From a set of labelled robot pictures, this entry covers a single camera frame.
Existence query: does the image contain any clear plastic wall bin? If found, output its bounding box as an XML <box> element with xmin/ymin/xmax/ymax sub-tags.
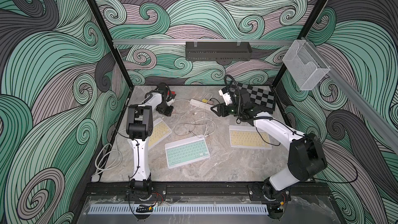
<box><xmin>283</xmin><ymin>39</ymin><xmax>330</xmax><ymax>91</ymax></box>

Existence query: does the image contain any black checkered board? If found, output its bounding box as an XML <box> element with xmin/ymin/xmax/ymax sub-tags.
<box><xmin>237</xmin><ymin>83</ymin><xmax>275</xmax><ymax>114</ymax></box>

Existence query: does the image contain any black perforated wall tray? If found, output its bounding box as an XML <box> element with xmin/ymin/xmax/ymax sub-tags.
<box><xmin>185</xmin><ymin>42</ymin><xmax>252</xmax><ymax>64</ymax></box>

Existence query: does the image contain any white cable of green keyboard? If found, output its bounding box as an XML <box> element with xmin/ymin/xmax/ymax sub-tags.
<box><xmin>189</xmin><ymin>93</ymin><xmax>218</xmax><ymax>141</ymax></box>

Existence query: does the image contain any white power strip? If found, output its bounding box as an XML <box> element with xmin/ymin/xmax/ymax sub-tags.
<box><xmin>190</xmin><ymin>99</ymin><xmax>213</xmax><ymax>111</ymax></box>

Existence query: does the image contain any green wireless keyboard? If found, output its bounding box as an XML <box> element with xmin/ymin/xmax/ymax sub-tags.
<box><xmin>165</xmin><ymin>135</ymin><xmax>210</xmax><ymax>169</ymax></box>

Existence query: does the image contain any yellow wireless keyboard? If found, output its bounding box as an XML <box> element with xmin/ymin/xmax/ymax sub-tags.
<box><xmin>229</xmin><ymin>125</ymin><xmax>273</xmax><ymax>150</ymax></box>
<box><xmin>148</xmin><ymin>118</ymin><xmax>172</xmax><ymax>150</ymax></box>

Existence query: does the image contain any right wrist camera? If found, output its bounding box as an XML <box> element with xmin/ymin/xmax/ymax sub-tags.
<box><xmin>219</xmin><ymin>87</ymin><xmax>233</xmax><ymax>105</ymax></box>

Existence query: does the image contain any white power strip cord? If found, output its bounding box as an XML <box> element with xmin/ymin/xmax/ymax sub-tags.
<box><xmin>91</xmin><ymin>142</ymin><xmax>123</xmax><ymax>183</ymax></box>

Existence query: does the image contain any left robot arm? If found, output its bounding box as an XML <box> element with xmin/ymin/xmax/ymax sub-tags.
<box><xmin>126</xmin><ymin>83</ymin><xmax>175</xmax><ymax>194</ymax></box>

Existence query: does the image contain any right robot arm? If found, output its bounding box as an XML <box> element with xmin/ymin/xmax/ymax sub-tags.
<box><xmin>211</xmin><ymin>88</ymin><xmax>328</xmax><ymax>198</ymax></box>

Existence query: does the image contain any aluminium wall rail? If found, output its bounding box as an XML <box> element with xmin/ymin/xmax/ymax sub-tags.
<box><xmin>112</xmin><ymin>38</ymin><xmax>294</xmax><ymax>46</ymax></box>

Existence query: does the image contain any white slotted cable duct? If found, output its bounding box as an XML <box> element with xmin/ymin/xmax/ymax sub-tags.
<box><xmin>87</xmin><ymin>204</ymin><xmax>269</xmax><ymax>215</ymax></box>

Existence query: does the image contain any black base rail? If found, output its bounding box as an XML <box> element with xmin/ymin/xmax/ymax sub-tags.
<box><xmin>84</xmin><ymin>181</ymin><xmax>331</xmax><ymax>203</ymax></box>

